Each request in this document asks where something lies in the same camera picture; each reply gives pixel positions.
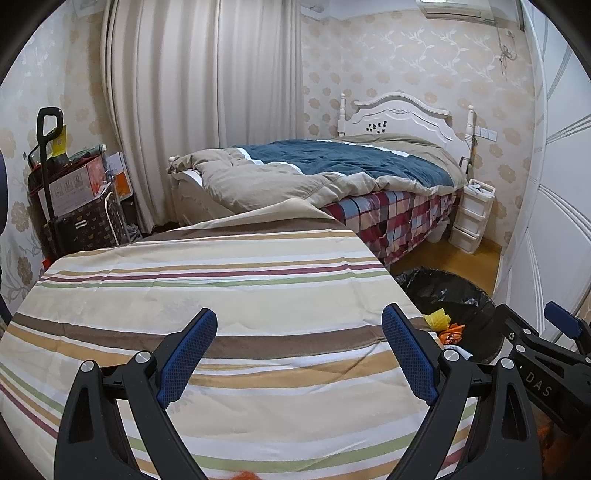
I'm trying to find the black hand trolley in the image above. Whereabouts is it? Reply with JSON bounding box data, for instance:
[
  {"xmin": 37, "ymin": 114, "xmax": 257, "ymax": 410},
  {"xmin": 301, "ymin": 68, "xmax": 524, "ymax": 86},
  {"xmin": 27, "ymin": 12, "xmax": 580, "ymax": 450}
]
[{"xmin": 34, "ymin": 107, "xmax": 70, "ymax": 259}]

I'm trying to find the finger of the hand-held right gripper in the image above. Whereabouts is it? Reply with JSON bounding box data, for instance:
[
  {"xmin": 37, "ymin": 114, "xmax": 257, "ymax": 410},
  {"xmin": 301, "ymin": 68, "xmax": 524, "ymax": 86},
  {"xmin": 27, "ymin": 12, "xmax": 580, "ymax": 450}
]
[
  {"xmin": 496, "ymin": 305, "xmax": 536, "ymax": 354},
  {"xmin": 546, "ymin": 301, "xmax": 591, "ymax": 356}
]

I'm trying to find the white and orange cardboard box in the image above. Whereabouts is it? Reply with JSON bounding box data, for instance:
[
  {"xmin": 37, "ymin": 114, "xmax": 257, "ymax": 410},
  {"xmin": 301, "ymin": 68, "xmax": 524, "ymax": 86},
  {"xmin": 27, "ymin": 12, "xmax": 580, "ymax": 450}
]
[{"xmin": 28, "ymin": 154, "xmax": 107, "ymax": 217}]

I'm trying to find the striped tablecloth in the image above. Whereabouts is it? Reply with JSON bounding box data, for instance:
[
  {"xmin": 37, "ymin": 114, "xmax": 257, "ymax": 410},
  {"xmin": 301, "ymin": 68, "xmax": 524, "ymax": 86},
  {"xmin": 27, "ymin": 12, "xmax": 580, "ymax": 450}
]
[{"xmin": 0, "ymin": 199, "xmax": 476, "ymax": 480}]

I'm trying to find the white panelled door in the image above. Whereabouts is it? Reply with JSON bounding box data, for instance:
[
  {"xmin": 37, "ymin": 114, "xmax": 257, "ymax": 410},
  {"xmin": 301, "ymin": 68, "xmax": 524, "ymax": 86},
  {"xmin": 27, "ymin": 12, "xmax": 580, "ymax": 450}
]
[{"xmin": 494, "ymin": 0, "xmax": 591, "ymax": 333}]

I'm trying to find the bed with grey-blue duvet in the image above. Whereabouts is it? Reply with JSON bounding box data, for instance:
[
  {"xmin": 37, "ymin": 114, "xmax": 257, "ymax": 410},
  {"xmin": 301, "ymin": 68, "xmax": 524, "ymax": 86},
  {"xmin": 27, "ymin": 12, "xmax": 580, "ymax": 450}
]
[{"xmin": 168, "ymin": 91, "xmax": 476, "ymax": 227}]

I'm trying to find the orange plastic bag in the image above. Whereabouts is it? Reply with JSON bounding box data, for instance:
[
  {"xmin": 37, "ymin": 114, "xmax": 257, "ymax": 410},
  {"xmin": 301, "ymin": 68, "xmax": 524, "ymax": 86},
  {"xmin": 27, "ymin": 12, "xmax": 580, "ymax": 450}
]
[{"xmin": 438, "ymin": 323, "xmax": 467, "ymax": 346}]

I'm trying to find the trash bin with black liner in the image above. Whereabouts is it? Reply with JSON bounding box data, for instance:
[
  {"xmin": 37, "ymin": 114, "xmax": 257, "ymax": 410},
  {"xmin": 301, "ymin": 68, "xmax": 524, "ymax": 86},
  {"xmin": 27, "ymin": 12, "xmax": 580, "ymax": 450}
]
[{"xmin": 394, "ymin": 268, "xmax": 511, "ymax": 365}]

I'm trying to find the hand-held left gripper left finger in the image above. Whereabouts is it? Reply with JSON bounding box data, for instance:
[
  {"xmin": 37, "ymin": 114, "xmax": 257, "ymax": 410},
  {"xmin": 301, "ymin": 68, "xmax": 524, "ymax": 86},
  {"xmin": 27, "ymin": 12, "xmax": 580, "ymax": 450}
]
[{"xmin": 53, "ymin": 307, "xmax": 219, "ymax": 480}]

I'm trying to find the white drawer unit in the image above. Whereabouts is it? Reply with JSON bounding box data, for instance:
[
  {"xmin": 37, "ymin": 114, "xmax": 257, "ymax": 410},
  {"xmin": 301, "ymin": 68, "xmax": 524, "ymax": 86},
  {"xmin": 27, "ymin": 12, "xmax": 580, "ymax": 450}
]
[{"xmin": 448, "ymin": 179, "xmax": 497, "ymax": 254}]

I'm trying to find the blurred orange cloth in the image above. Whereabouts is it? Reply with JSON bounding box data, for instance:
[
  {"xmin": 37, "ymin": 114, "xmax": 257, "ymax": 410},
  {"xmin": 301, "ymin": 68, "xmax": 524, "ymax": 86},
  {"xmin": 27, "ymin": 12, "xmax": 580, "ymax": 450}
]
[{"xmin": 531, "ymin": 411, "xmax": 568, "ymax": 457}]

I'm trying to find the cream curtain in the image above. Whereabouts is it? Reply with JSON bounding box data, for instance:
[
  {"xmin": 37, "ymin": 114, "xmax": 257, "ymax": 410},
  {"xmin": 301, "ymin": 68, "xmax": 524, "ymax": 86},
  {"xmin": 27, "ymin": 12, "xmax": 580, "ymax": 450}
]
[{"xmin": 104, "ymin": 0, "xmax": 305, "ymax": 232}]

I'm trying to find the small white bin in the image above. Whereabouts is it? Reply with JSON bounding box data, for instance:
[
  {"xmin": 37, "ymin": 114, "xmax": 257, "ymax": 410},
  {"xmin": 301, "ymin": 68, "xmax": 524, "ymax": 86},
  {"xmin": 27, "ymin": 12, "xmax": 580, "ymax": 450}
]
[{"xmin": 427, "ymin": 219, "xmax": 451, "ymax": 243}]

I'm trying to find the bed with plaid sheet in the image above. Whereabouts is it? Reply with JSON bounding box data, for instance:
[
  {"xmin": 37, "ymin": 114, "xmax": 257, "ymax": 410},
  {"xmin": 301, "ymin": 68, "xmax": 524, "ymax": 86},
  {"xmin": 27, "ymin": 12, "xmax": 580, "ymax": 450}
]
[{"xmin": 168, "ymin": 133, "xmax": 467, "ymax": 215}]

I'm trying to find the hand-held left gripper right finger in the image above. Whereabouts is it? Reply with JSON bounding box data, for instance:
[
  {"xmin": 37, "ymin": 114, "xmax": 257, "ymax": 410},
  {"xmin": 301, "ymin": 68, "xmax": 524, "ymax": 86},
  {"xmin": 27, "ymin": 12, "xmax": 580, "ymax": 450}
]
[{"xmin": 382, "ymin": 303, "xmax": 543, "ymax": 480}]

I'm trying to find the white air conditioner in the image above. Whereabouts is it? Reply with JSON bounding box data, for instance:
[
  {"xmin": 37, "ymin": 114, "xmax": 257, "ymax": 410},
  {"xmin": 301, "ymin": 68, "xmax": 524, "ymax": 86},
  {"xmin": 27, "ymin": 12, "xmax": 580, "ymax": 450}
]
[{"xmin": 416, "ymin": 0, "xmax": 497, "ymax": 24}]

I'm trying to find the brown patterned suitcase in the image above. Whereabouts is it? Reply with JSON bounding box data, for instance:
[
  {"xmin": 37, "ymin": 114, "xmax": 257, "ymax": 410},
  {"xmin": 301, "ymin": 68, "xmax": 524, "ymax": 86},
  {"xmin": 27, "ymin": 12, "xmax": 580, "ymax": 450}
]
[{"xmin": 44, "ymin": 185, "xmax": 127, "ymax": 257}]

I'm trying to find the cart with boxes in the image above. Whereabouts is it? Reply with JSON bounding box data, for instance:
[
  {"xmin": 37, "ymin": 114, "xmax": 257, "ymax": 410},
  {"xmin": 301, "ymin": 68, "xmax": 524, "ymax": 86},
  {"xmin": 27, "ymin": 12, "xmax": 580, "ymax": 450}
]
[{"xmin": 28, "ymin": 144, "xmax": 130, "ymax": 245}]

